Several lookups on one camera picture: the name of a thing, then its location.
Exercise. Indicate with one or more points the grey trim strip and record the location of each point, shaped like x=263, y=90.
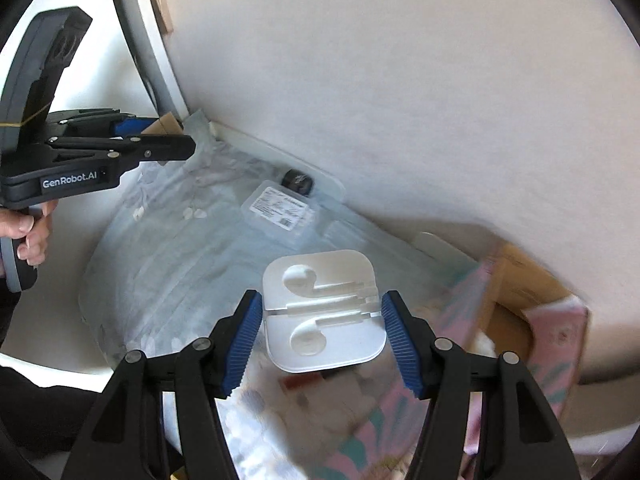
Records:
x=145, y=35

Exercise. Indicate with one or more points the pink printed cardboard box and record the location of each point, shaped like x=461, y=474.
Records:
x=525, y=280

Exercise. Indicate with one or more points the blue floral cloth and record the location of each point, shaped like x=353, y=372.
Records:
x=175, y=260

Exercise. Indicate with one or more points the person's left hand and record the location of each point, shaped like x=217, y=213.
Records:
x=27, y=232

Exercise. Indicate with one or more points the white earphone case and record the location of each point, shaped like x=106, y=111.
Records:
x=325, y=310

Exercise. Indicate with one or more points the wooden wall block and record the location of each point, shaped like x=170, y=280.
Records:
x=162, y=10

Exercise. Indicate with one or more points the small black object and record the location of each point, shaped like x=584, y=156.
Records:
x=297, y=181

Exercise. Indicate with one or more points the clear plastic labelled box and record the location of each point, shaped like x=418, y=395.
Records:
x=280, y=207

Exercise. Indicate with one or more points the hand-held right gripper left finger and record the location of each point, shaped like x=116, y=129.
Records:
x=245, y=340

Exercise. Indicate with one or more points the person's black clothing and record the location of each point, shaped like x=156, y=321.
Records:
x=50, y=405

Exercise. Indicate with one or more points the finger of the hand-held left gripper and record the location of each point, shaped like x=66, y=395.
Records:
x=160, y=149
x=135, y=125

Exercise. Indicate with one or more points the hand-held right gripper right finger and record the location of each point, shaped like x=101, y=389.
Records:
x=400, y=345

